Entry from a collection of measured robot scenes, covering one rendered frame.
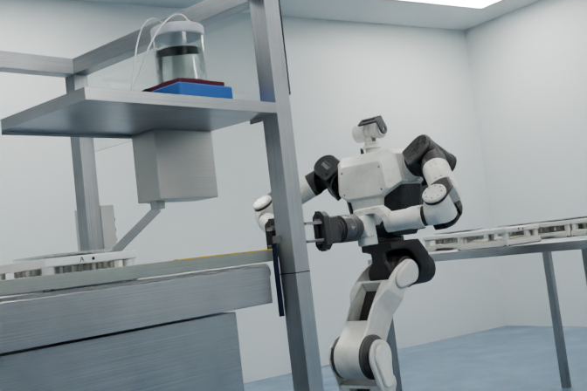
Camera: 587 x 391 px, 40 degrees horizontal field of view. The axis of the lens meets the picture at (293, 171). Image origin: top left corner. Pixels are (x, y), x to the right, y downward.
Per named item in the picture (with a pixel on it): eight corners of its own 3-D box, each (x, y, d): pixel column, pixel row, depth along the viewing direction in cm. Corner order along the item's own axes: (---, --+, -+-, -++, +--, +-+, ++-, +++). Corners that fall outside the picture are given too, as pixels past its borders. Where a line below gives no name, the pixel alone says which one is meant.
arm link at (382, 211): (354, 237, 260) (391, 231, 253) (349, 210, 261) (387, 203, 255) (362, 237, 265) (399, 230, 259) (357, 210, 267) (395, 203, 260)
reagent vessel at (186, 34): (186, 93, 241) (179, 32, 243) (220, 82, 231) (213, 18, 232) (145, 90, 229) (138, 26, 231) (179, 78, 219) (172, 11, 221)
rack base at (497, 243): (507, 245, 313) (507, 239, 313) (457, 250, 330) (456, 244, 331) (541, 240, 329) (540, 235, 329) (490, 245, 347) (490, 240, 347)
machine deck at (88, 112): (189, 140, 248) (188, 127, 248) (277, 116, 223) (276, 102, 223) (1, 134, 202) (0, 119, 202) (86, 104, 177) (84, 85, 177)
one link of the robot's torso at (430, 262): (410, 284, 304) (404, 237, 305) (440, 282, 295) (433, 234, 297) (367, 292, 283) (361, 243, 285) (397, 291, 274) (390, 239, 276)
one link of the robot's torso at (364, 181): (380, 240, 311) (369, 149, 314) (456, 231, 288) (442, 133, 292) (331, 246, 289) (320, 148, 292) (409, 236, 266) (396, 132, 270)
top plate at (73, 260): (44, 267, 172) (44, 258, 173) (-11, 275, 189) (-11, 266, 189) (137, 257, 191) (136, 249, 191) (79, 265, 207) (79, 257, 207)
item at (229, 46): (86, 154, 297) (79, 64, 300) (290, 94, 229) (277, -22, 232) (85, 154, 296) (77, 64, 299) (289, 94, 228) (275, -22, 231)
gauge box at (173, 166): (195, 201, 246) (189, 137, 248) (218, 196, 239) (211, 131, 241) (137, 203, 230) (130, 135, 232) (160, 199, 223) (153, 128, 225)
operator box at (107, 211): (93, 277, 304) (87, 209, 306) (120, 275, 292) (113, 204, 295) (79, 279, 299) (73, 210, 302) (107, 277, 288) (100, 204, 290)
